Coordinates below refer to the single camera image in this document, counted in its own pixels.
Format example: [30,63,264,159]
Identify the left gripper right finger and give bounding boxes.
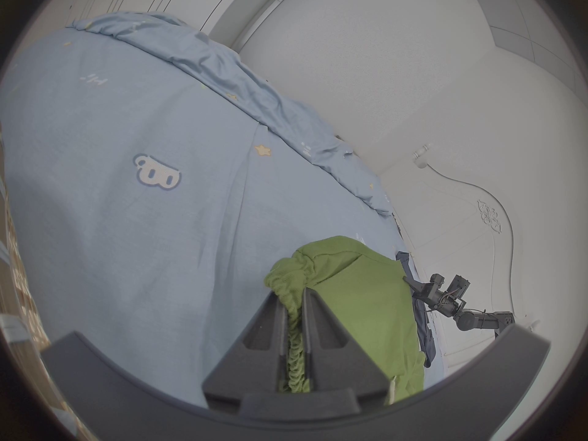
[301,287,392,406]

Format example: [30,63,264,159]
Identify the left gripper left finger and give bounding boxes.
[202,288,288,413]

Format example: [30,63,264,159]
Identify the green shorts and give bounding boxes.
[264,236,425,405]

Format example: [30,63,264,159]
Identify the dark blue T-shirt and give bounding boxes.
[396,252,437,368]

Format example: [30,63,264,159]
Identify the pale blue quilt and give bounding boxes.
[64,11,393,219]

